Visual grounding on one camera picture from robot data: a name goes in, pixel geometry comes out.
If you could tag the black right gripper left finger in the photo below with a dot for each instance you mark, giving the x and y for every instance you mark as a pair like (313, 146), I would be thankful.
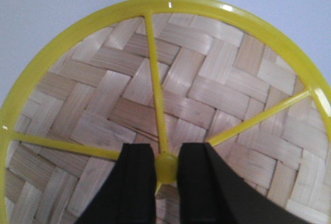
(128, 194)

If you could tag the bamboo steamer lid yellow rim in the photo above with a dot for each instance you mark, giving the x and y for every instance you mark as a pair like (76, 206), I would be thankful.
(165, 72)

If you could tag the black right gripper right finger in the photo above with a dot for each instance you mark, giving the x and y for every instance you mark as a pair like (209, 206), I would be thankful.
(211, 192)

